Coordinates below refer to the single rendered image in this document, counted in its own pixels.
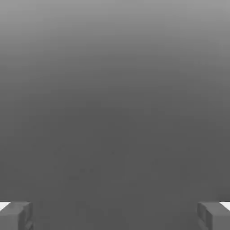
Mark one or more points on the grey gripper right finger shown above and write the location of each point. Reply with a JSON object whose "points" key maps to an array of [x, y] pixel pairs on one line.
{"points": [[215, 216]]}

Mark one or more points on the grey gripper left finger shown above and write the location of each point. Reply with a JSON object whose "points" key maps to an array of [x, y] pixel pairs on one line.
{"points": [[14, 216]]}

